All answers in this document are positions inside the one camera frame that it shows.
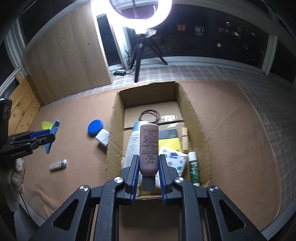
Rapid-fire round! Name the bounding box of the green white glue stick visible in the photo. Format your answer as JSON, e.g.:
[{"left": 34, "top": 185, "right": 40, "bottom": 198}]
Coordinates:
[{"left": 188, "top": 151, "right": 200, "bottom": 186}]

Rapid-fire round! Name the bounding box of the light wooden board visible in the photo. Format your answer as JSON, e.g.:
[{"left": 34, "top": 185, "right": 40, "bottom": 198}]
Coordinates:
[{"left": 23, "top": 1, "right": 112, "bottom": 104}]

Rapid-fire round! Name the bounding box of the pine wooden panel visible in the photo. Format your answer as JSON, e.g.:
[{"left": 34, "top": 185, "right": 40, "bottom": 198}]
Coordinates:
[{"left": 9, "top": 75, "right": 42, "bottom": 136}]

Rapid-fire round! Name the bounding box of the pink cosmetic bottle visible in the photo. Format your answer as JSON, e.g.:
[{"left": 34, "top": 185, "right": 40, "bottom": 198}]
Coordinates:
[{"left": 139, "top": 123, "right": 159, "bottom": 192}]

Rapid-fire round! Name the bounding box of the gloved left hand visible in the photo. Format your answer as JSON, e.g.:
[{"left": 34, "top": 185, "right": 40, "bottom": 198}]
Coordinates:
[{"left": 1, "top": 158, "right": 25, "bottom": 212}]

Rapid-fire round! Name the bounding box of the white power adapter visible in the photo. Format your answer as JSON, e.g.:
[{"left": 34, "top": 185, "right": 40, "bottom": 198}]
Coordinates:
[{"left": 95, "top": 128, "right": 110, "bottom": 147}]

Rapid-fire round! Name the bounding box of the cardboard box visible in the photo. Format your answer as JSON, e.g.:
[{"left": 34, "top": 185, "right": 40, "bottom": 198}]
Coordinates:
[{"left": 106, "top": 82, "right": 212, "bottom": 187}]

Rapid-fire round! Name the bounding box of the patterned tissue pack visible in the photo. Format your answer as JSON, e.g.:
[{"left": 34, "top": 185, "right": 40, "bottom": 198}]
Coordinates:
[{"left": 159, "top": 146, "right": 188, "bottom": 177}]

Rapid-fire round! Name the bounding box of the ring light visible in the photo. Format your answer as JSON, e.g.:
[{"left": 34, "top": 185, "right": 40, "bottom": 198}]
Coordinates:
[{"left": 91, "top": 1, "right": 173, "bottom": 30}]

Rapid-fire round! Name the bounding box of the black cable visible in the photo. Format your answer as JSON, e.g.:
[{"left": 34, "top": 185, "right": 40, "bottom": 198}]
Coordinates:
[{"left": 109, "top": 49, "right": 137, "bottom": 75}]

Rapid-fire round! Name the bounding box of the yellow badminton shuttlecock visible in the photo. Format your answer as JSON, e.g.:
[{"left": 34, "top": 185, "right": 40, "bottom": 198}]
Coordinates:
[{"left": 41, "top": 121, "right": 54, "bottom": 130}]

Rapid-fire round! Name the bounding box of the patterned lighter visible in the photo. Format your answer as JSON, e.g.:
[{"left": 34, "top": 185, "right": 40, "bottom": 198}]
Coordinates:
[{"left": 50, "top": 159, "right": 67, "bottom": 171}]

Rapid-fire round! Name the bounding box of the yellow black notebook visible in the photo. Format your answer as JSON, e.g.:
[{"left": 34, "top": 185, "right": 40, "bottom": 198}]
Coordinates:
[{"left": 159, "top": 129, "right": 181, "bottom": 151}]

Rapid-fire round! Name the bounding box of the wooden clothespin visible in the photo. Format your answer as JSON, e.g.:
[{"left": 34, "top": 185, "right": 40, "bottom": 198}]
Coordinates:
[{"left": 181, "top": 127, "right": 189, "bottom": 154}]

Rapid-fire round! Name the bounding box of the white blue lotion bottle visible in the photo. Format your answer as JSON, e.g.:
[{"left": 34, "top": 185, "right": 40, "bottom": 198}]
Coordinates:
[{"left": 122, "top": 120, "right": 151, "bottom": 197}]

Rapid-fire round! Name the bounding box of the blue round tin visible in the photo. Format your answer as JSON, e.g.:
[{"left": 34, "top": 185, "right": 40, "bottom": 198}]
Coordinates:
[{"left": 87, "top": 119, "right": 103, "bottom": 137}]

